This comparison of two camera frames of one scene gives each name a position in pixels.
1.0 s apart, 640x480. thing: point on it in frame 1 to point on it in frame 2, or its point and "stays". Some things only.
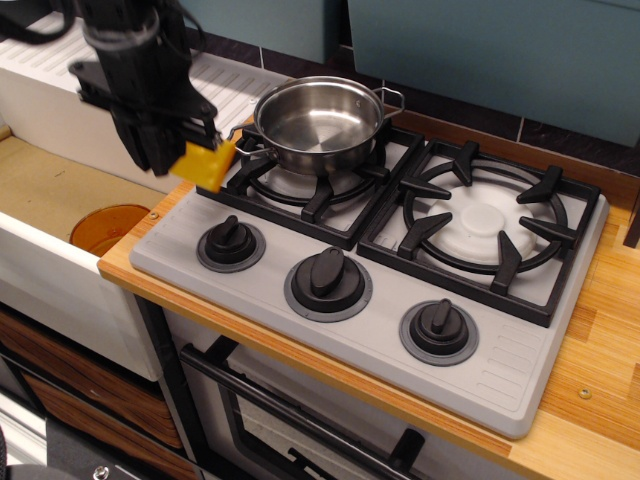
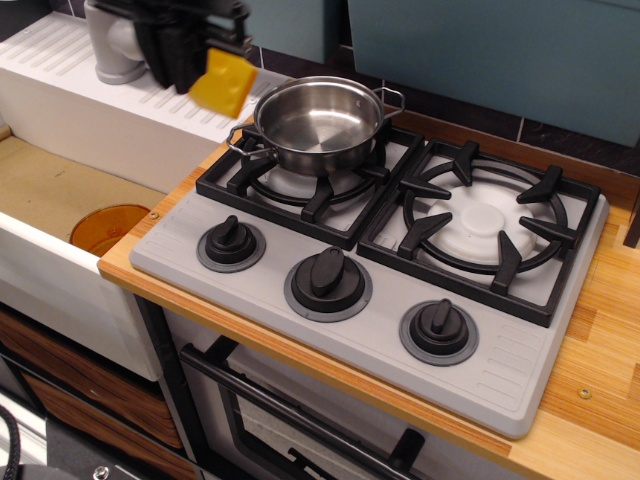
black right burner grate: x=510 y=229 stays
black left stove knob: x=231 y=247 stays
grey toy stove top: x=476 y=357 stays
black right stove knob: x=439 y=333 stays
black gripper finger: x=135 y=131 to x=154 y=40
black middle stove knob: x=328 y=286 stays
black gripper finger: x=167 y=147 to x=187 y=56
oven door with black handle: x=257 y=416 stays
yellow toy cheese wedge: x=204 y=165 to x=226 y=85
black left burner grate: x=336 y=213 stays
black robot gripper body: x=143 y=78 to x=221 y=21
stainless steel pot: x=319 y=126 stays
